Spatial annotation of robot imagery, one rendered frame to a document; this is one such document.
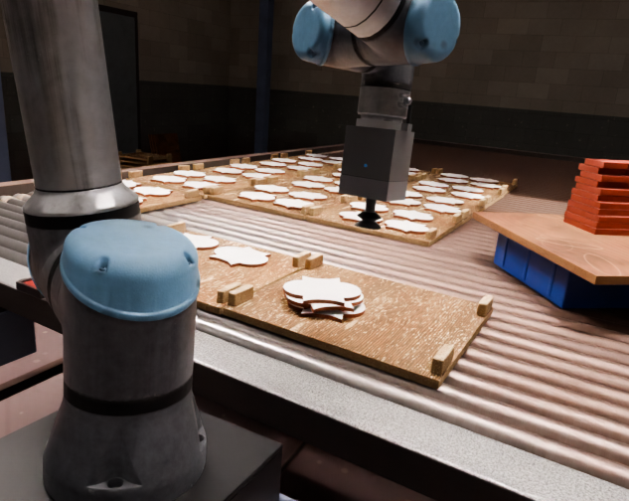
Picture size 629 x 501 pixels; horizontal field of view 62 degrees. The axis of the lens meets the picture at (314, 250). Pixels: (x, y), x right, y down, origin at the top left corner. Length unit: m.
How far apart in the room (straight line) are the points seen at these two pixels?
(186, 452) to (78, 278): 0.19
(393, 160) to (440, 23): 0.23
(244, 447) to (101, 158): 0.34
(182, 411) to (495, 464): 0.38
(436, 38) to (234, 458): 0.49
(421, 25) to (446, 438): 0.49
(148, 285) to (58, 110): 0.21
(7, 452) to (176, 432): 0.18
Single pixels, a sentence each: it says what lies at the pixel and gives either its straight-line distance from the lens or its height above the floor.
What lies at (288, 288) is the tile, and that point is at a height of 0.97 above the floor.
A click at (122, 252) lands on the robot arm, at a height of 1.19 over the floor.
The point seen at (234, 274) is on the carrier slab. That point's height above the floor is 0.94.
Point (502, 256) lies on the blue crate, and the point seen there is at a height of 0.95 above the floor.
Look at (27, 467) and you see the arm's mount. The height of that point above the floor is 0.97.
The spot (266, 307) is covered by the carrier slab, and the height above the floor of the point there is 0.94.
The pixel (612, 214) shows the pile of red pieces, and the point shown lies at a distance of 1.46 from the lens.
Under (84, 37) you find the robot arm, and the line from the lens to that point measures 0.58.
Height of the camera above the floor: 1.33
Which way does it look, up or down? 17 degrees down
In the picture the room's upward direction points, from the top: 4 degrees clockwise
